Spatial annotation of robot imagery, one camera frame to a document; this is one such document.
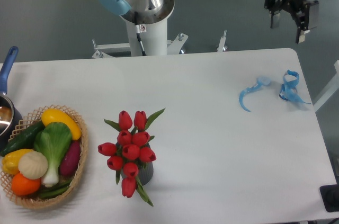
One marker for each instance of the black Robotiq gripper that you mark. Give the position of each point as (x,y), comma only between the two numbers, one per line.
(307,15)

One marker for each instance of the red tulip bouquet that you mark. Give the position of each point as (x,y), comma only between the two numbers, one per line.
(132,145)

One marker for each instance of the dark grey ribbed vase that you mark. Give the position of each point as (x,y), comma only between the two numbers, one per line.
(146,171)

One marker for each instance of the blue curved ribbon strip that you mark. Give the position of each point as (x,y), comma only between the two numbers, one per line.
(260,81)

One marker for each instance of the blue knotted ribbon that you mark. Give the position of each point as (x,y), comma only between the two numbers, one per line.
(288,91)

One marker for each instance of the black device at edge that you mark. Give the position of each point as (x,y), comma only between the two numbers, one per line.
(329,195)

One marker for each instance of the yellow squash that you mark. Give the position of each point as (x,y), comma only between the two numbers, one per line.
(55,115)

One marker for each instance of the green bok choy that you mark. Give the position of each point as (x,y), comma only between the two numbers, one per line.
(53,142)

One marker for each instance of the purple sweet potato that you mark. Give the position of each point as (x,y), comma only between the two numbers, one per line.
(70,161)

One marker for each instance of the woven wicker basket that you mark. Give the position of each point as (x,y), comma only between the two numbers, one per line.
(32,201)

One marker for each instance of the green cucumber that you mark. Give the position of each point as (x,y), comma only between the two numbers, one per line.
(24,140)

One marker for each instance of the green bean pods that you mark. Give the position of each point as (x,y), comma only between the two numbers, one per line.
(52,192)

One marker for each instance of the yellow bell pepper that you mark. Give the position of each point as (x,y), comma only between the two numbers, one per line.
(10,161)

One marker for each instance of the orange fruit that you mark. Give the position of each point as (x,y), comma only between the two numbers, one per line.
(22,186)

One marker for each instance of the white frame at right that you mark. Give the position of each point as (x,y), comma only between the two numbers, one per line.
(327,92)

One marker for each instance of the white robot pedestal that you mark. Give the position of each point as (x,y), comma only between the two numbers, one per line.
(144,40)

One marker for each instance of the blue handled saucepan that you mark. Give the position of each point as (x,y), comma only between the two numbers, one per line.
(10,116)

